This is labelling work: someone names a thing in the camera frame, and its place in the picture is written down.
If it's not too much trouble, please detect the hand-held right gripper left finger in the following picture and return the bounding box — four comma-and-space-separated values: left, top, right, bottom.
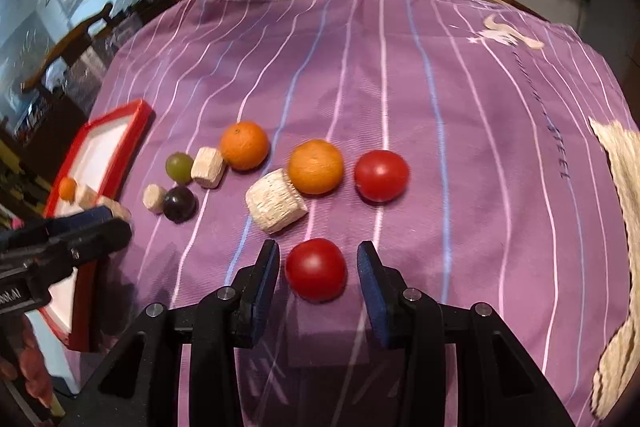
60, 239, 281, 427

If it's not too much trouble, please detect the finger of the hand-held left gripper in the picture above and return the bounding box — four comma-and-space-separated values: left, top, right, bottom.
0, 205, 115, 254
27, 218, 134, 282

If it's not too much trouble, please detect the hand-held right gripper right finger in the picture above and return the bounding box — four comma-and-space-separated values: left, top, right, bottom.
356, 241, 576, 427

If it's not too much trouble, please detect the red tomato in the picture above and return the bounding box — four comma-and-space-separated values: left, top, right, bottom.
285, 238, 348, 304
354, 150, 410, 202

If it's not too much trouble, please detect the small round cork piece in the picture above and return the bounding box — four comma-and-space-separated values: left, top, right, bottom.
142, 184, 168, 215

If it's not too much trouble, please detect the red-rimmed white tray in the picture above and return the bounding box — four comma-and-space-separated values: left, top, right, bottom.
39, 99, 155, 353

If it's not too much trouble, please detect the dark purple grape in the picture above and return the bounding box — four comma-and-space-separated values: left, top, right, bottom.
163, 186, 197, 224

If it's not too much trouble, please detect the large beige cork block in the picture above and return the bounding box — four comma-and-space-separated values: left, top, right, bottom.
245, 168, 308, 235

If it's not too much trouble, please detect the green grape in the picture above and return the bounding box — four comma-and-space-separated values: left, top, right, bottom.
166, 153, 194, 184

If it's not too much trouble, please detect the hexagonal beige cork piece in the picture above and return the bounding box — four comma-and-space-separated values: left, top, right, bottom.
191, 147, 229, 188

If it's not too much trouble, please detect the person's left hand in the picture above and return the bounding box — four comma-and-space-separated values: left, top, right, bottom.
10, 316, 54, 409

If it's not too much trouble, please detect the wooden armchair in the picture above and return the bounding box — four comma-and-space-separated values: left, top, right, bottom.
20, 3, 117, 94

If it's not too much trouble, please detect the purple striped cloth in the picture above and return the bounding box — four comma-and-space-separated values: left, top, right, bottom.
70, 0, 632, 427

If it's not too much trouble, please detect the cream knitted towel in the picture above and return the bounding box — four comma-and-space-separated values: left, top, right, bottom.
589, 117, 640, 420

